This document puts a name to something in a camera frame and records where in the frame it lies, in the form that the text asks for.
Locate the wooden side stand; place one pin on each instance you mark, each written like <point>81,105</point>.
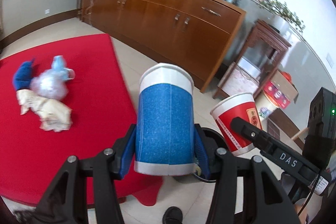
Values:
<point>264,48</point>

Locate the red cardboard box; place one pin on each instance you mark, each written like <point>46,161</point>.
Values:
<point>280,90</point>

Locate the dark blue cloth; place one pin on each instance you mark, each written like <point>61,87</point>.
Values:
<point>23,76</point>

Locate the green potted plant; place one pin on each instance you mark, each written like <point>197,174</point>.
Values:
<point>281,9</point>

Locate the long wooden sideboard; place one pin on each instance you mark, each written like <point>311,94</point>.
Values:
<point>192,34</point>

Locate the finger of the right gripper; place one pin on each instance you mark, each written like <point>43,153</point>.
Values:
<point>259,138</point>

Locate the black shoe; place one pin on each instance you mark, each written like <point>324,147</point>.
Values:
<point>173,215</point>

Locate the red tablecloth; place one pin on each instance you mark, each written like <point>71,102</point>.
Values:
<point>102,112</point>

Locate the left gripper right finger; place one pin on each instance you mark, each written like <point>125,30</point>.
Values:
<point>202,152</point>

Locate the black tracker camera box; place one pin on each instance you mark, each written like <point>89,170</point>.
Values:
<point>320,140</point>

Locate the cream floral pedal bin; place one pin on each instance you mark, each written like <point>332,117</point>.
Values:
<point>265,106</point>

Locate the red paper cup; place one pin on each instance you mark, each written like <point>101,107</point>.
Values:
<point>233,115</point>

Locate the blue paper cup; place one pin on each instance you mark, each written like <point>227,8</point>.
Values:
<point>164,144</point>

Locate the crumpled beige paper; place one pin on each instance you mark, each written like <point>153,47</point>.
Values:
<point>53,114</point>

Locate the clear crumpled plastic bag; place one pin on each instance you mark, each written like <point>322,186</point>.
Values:
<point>49,84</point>

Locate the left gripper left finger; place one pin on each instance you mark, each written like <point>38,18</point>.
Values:
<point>127,151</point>

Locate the light blue crumpled tissue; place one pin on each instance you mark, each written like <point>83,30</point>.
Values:
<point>59,66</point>

